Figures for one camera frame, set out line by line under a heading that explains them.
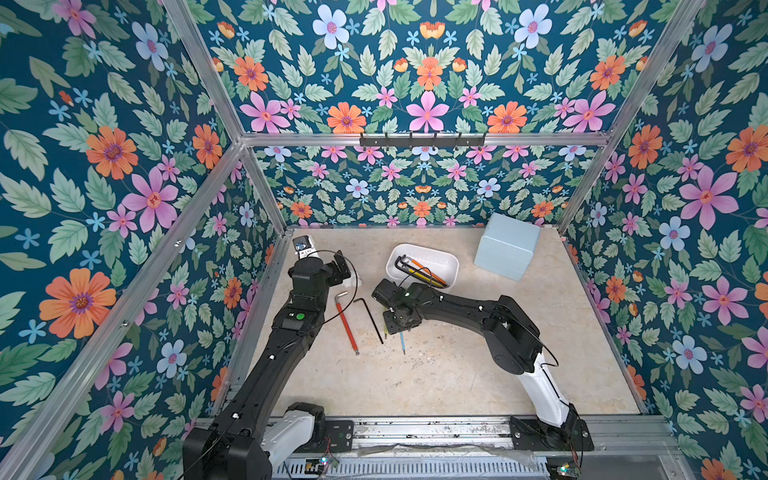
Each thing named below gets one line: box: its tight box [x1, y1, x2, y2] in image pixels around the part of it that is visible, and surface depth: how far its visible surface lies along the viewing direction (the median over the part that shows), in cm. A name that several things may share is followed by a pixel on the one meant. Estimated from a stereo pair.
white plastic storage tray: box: [386, 243, 460, 289], surface depth 109 cm
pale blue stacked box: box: [474, 213, 541, 282], surface depth 98 cm
